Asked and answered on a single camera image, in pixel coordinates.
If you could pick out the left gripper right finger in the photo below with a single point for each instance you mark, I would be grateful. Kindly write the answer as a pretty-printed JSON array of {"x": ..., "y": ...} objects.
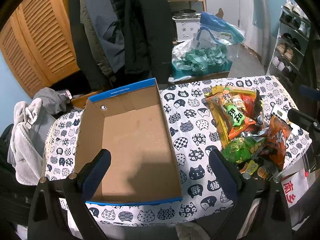
[{"x": 239, "y": 190}]

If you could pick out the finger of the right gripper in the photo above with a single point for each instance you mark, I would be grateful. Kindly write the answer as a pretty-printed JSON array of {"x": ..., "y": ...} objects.
[{"x": 303, "y": 121}]

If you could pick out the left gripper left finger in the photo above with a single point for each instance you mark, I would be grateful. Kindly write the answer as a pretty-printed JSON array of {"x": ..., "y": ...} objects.
[{"x": 80, "y": 187}]

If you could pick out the black yellow snack bag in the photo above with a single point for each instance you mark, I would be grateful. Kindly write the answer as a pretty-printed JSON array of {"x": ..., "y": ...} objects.
[{"x": 260, "y": 169}]

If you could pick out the large orange chip bag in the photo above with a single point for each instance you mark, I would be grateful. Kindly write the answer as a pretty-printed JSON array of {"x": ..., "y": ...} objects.
[{"x": 275, "y": 148}]

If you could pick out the red snack bag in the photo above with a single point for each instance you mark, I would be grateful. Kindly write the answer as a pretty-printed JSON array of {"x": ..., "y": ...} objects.
[{"x": 254, "y": 107}]

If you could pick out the gold biscuit pack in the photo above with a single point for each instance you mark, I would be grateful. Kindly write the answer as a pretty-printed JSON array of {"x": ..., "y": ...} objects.
[{"x": 220, "y": 124}]

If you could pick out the orange green snack bag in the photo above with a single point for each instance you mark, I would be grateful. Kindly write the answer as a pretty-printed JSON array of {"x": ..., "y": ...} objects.
[{"x": 232, "y": 109}]

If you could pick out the white red sign paper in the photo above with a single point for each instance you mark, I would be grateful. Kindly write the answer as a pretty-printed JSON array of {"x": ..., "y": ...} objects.
[{"x": 295, "y": 187}]

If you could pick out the cat pattern tablecloth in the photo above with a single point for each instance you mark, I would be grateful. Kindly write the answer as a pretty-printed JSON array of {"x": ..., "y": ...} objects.
[{"x": 193, "y": 134}]

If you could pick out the grey fleece clothes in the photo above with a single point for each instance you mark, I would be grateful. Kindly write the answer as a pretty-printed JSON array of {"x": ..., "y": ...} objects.
[{"x": 32, "y": 122}]

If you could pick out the blue cardboard box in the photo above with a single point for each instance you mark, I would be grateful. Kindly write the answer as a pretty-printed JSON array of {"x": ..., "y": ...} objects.
[{"x": 130, "y": 123}]

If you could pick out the shoe rack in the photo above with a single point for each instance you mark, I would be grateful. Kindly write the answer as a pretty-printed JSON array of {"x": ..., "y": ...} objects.
[{"x": 291, "y": 44}]

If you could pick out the teal plastic bags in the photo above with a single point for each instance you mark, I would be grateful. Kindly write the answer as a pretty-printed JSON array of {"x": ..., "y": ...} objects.
[{"x": 192, "y": 59}]

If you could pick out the blue clear plastic bag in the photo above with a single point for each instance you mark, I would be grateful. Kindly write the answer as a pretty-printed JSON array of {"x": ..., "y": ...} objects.
[{"x": 217, "y": 31}]

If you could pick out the wooden shelf with pots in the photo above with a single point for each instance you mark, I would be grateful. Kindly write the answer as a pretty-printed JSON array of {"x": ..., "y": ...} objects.
[{"x": 186, "y": 18}]

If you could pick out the wooden louvre door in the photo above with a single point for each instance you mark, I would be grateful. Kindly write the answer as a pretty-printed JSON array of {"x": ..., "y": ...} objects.
[{"x": 37, "y": 46}]

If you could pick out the hanging dark coats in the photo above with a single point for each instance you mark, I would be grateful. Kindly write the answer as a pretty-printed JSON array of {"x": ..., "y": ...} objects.
[{"x": 119, "y": 42}]

